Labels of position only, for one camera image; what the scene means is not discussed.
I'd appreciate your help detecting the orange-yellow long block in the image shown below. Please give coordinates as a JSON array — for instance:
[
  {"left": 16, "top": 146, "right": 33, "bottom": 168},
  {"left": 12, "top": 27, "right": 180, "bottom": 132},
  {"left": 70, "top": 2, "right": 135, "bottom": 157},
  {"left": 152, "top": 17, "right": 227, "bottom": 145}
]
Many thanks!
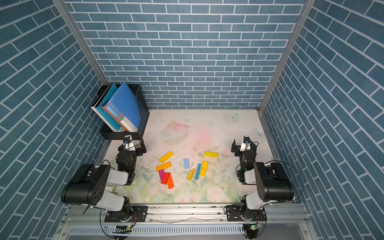
[{"left": 156, "top": 162, "right": 172, "bottom": 172}]

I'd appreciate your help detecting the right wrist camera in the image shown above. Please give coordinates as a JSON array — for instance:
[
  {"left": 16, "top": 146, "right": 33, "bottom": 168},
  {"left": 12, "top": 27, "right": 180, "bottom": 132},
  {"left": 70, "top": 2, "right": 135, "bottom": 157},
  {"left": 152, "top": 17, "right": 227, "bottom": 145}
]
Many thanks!
[{"left": 240, "top": 136, "right": 251, "bottom": 152}]

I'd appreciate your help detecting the black mesh file basket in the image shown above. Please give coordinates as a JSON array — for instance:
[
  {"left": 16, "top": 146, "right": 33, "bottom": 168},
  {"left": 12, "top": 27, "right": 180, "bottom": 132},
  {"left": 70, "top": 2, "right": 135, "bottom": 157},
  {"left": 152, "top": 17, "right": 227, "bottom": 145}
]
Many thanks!
[{"left": 91, "top": 83, "right": 150, "bottom": 140}]

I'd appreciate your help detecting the blue book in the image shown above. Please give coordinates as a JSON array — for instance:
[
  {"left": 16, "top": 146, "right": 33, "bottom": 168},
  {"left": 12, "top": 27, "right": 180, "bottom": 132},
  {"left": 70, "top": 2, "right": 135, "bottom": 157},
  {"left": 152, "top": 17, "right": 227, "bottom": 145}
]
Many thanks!
[{"left": 105, "top": 83, "right": 141, "bottom": 132}]

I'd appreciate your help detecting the orange block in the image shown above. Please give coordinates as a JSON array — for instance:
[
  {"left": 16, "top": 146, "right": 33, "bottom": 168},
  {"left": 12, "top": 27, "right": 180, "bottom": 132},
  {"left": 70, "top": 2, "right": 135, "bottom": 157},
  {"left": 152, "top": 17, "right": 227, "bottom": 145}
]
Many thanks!
[{"left": 167, "top": 173, "right": 174, "bottom": 189}]

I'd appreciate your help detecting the teal book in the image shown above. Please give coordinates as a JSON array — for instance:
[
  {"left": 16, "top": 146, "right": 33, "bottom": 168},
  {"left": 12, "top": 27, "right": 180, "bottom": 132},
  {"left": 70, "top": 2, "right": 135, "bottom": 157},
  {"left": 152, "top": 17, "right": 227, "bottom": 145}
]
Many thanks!
[{"left": 91, "top": 84, "right": 126, "bottom": 132}]

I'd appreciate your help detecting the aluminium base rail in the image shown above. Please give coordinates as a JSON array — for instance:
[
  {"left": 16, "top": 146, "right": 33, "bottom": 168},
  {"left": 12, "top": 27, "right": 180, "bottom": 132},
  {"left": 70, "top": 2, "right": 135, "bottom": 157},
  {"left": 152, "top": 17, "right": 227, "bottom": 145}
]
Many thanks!
[{"left": 54, "top": 203, "right": 317, "bottom": 240}]

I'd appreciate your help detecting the floral table mat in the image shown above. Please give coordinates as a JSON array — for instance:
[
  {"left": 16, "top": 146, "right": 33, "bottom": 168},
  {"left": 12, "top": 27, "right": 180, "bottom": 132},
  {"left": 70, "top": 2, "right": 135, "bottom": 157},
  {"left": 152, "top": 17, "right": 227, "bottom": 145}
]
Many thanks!
[{"left": 112, "top": 109, "right": 274, "bottom": 204}]

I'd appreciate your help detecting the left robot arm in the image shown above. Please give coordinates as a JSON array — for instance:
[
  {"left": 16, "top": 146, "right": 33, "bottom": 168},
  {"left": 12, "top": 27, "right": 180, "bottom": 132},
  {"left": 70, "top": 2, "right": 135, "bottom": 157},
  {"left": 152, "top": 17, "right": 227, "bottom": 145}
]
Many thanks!
[{"left": 61, "top": 136, "right": 148, "bottom": 226}]

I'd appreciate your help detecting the red block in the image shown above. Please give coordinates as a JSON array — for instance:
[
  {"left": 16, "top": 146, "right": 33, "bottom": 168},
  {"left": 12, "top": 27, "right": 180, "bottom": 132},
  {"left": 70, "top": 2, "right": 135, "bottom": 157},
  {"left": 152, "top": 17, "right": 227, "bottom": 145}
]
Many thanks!
[{"left": 161, "top": 173, "right": 170, "bottom": 185}]

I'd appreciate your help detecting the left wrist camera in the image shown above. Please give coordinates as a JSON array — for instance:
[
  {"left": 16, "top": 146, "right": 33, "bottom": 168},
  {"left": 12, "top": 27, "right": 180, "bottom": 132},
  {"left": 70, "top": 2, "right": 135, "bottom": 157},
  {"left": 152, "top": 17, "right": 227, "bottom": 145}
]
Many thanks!
[{"left": 123, "top": 135, "right": 135, "bottom": 151}]

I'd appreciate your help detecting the small yellow short block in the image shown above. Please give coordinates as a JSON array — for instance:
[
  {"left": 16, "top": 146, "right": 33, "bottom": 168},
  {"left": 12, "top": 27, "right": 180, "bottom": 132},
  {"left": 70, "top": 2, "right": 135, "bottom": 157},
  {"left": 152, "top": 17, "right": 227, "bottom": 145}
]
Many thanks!
[{"left": 188, "top": 169, "right": 194, "bottom": 181}]

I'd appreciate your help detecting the teal long block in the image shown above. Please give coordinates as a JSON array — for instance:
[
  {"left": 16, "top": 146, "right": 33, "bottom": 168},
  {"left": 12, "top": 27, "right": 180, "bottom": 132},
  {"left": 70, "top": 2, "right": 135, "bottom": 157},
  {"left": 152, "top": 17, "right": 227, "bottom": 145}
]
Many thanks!
[{"left": 195, "top": 164, "right": 202, "bottom": 181}]

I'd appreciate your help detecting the lemon yellow long block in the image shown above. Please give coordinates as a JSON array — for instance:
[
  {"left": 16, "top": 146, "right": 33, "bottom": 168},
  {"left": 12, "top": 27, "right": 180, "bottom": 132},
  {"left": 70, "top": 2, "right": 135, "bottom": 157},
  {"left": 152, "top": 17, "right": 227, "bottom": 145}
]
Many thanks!
[{"left": 204, "top": 152, "right": 219, "bottom": 158}]

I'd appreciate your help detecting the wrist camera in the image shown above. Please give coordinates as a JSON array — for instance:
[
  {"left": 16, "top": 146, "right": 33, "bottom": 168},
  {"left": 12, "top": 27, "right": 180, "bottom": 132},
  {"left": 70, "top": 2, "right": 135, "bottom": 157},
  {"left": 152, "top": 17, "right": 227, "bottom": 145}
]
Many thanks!
[
  {"left": 240, "top": 136, "right": 251, "bottom": 152},
  {"left": 123, "top": 135, "right": 135, "bottom": 151}
]

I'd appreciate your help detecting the bright yellow long block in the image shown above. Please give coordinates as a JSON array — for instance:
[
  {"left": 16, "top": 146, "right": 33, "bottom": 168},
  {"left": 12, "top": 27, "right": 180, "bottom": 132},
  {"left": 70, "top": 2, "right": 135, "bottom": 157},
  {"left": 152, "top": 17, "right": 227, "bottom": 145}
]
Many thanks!
[{"left": 200, "top": 161, "right": 209, "bottom": 177}]

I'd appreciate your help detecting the light blue short block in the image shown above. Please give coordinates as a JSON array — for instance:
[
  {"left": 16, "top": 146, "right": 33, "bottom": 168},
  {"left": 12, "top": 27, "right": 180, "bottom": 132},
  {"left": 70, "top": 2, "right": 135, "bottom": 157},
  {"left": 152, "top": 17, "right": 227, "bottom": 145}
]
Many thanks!
[{"left": 183, "top": 159, "right": 190, "bottom": 169}]

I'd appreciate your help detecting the magenta block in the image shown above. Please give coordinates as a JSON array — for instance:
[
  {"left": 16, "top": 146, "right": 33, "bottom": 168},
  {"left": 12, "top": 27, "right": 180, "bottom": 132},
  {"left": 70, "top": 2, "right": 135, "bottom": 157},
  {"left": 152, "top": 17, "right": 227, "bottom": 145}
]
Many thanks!
[{"left": 159, "top": 170, "right": 165, "bottom": 180}]

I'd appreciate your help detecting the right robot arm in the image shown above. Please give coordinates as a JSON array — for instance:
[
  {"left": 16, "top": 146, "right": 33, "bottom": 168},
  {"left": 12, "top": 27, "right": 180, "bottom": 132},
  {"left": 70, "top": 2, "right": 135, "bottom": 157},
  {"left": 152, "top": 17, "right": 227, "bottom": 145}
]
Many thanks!
[{"left": 224, "top": 137, "right": 295, "bottom": 223}]

